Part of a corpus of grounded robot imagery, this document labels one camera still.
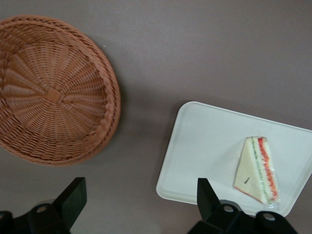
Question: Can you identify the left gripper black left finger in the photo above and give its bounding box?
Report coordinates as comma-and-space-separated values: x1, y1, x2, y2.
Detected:
26, 177, 88, 234

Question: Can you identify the brown round wicker basket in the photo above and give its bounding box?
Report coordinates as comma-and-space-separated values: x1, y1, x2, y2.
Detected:
0, 15, 122, 167

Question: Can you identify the beige plastic tray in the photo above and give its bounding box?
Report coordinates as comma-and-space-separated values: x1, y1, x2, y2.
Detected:
156, 101, 312, 218

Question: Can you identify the triangle sandwich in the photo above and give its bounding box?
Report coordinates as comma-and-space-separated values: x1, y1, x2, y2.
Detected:
232, 136, 281, 211

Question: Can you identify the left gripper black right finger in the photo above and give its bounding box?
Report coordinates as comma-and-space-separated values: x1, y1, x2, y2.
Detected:
189, 177, 255, 234

